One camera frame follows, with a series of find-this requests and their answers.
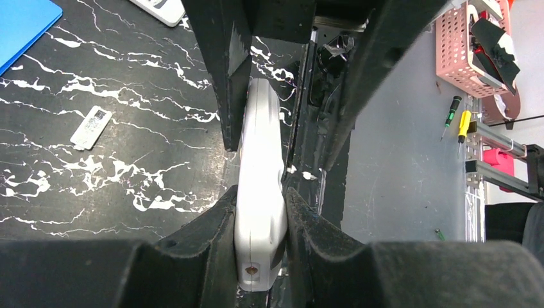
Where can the pink perforated basket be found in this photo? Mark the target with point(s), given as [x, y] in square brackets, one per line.
[462, 61]

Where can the blue flat foam pad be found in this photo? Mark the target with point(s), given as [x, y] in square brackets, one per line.
[22, 23]

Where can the long white remote control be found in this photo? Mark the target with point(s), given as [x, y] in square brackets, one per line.
[169, 12]

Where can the pink object on frame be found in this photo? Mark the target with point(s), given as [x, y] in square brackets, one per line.
[499, 160]

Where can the small white buttoned remote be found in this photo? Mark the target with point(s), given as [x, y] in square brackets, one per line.
[260, 215]

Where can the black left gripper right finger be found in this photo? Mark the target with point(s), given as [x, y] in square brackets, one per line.
[328, 268]

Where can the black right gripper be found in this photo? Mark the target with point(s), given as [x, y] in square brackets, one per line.
[224, 39]

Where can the yellow handled screwdriver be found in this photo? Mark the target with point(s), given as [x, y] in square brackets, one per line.
[463, 129]

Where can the green handled screwdriver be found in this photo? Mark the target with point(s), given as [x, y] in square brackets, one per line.
[451, 113]

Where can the black base bar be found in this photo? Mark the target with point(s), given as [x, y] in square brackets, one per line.
[315, 112]

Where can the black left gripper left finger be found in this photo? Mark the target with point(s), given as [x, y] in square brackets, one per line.
[193, 267]

